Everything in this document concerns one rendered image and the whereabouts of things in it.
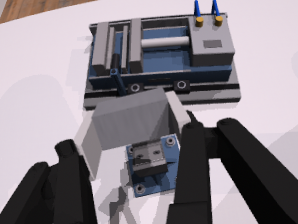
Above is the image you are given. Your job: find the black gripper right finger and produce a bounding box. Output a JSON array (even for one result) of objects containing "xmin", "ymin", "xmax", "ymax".
[{"xmin": 165, "ymin": 91, "xmax": 298, "ymax": 224}]

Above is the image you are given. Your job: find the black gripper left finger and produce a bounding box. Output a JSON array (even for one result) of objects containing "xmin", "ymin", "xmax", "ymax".
[{"xmin": 0, "ymin": 110, "xmax": 102, "ymax": 224}]

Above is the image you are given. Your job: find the dark grey block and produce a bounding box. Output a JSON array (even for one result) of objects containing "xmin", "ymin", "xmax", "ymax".
[{"xmin": 91, "ymin": 87, "xmax": 175, "ymax": 151}]

